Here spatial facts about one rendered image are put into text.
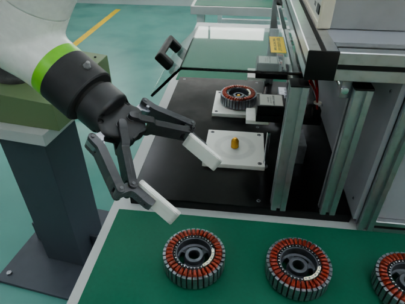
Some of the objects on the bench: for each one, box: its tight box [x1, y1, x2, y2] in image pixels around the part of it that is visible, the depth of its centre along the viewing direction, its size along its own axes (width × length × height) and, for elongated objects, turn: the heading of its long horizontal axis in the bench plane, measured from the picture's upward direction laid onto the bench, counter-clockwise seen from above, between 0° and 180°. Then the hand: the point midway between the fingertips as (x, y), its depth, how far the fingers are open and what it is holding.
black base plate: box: [130, 77, 351, 223], centre depth 100 cm, size 47×64×2 cm
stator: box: [163, 228, 225, 290], centre depth 63 cm, size 11×11×4 cm
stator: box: [221, 84, 257, 110], centre depth 107 cm, size 11×11×4 cm
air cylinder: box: [295, 130, 307, 164], centre depth 86 cm, size 5×8×6 cm
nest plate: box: [212, 90, 262, 118], centre depth 108 cm, size 15×15×1 cm
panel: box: [310, 80, 405, 220], centre depth 88 cm, size 1×66×30 cm, turn 173°
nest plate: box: [202, 130, 265, 171], centre depth 89 cm, size 15×15×1 cm
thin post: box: [263, 131, 271, 169], centre depth 81 cm, size 2×2×10 cm
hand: (193, 184), depth 52 cm, fingers open, 13 cm apart
